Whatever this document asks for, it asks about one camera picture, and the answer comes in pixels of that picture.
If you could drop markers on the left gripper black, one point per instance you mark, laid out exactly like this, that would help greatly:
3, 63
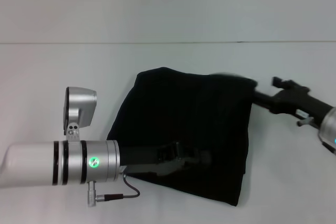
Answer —
147, 159

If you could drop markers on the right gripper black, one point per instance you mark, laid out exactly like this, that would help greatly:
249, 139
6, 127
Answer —
299, 100

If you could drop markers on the black shirt with FREE print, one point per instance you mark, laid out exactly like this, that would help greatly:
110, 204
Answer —
189, 113

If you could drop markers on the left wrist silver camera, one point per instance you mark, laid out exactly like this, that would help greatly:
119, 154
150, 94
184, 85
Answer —
78, 111

